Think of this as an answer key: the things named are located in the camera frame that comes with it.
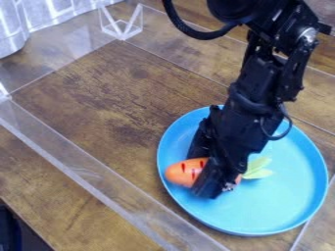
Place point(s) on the white checkered curtain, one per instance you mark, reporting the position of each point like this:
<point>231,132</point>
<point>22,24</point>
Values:
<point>26,16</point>

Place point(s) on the clear acrylic corner bracket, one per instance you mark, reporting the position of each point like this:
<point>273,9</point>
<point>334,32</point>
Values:
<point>121,29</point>

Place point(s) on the clear acrylic back barrier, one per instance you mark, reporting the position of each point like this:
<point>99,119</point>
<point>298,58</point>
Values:
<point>58,45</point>

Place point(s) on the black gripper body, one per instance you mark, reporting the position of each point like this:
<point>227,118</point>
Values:
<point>237,131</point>

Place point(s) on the blue plastic plate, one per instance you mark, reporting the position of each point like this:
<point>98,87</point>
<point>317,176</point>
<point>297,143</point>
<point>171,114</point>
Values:
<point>273,204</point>

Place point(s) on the clear acrylic front barrier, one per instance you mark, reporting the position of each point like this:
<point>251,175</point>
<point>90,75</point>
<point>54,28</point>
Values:
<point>173,232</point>

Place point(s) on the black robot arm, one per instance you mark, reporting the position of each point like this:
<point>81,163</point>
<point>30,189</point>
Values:
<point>282,38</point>

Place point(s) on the orange toy carrot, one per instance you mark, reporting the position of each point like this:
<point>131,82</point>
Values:
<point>183,172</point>

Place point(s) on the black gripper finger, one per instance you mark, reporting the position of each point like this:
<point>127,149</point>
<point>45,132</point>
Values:
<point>199,147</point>
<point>217,179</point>

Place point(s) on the clear acrylic barrier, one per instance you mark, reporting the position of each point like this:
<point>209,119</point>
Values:
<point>58,45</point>
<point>173,232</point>

